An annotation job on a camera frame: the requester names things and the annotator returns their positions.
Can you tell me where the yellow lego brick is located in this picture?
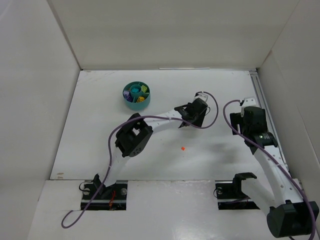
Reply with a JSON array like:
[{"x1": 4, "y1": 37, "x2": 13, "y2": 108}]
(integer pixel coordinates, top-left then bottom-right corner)
[{"x1": 136, "y1": 96, "x2": 145, "y2": 103}]

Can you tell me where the light green square lego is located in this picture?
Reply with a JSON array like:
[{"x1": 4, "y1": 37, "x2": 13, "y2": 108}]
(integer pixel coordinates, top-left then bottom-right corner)
[{"x1": 141, "y1": 85, "x2": 148, "y2": 93}]

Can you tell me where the dark purple long lego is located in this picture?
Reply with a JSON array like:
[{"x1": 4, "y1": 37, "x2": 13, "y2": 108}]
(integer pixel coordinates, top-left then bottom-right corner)
[{"x1": 125, "y1": 95, "x2": 133, "y2": 103}]

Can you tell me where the teal lego brick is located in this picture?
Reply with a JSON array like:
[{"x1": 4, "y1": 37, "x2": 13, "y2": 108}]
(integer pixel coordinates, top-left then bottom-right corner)
[{"x1": 130, "y1": 85, "x2": 141, "y2": 94}]

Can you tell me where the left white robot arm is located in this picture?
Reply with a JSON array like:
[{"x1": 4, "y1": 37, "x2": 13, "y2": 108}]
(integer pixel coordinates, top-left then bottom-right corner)
[{"x1": 92, "y1": 95, "x2": 208, "y2": 199}]

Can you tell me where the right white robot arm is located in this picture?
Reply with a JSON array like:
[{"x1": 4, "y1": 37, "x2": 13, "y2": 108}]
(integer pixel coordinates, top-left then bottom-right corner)
[{"x1": 230, "y1": 105, "x2": 320, "y2": 238}]

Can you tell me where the teal round divided container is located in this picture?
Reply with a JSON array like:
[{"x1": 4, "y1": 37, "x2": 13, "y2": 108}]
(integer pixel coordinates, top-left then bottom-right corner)
[{"x1": 122, "y1": 81, "x2": 151, "y2": 112}]

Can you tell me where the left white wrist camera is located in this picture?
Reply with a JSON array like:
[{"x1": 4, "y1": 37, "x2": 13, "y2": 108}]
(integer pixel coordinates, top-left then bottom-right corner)
[{"x1": 194, "y1": 91, "x2": 209, "y2": 103}]

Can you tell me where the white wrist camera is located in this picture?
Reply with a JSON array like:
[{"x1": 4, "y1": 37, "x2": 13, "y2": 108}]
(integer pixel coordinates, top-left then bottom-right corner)
[
  {"x1": 240, "y1": 96, "x2": 258, "y2": 117},
  {"x1": 194, "y1": 91, "x2": 209, "y2": 103}
]

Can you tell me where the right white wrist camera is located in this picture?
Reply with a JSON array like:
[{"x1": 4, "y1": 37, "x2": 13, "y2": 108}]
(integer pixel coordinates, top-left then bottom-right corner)
[{"x1": 240, "y1": 96, "x2": 258, "y2": 117}]

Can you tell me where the aluminium rail right edge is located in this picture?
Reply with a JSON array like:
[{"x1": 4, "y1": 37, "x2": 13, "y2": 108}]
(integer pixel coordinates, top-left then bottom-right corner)
[{"x1": 249, "y1": 70, "x2": 290, "y2": 171}]

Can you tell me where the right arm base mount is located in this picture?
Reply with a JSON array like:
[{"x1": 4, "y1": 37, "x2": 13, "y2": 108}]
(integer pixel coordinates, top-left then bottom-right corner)
[{"x1": 213, "y1": 172, "x2": 260, "y2": 210}]

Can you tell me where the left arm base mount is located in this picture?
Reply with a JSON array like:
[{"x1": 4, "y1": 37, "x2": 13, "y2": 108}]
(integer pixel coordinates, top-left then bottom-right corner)
[{"x1": 78, "y1": 181, "x2": 128, "y2": 211}]

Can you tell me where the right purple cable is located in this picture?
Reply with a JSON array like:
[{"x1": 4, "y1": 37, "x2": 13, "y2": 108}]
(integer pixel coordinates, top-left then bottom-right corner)
[{"x1": 222, "y1": 99, "x2": 316, "y2": 240}]

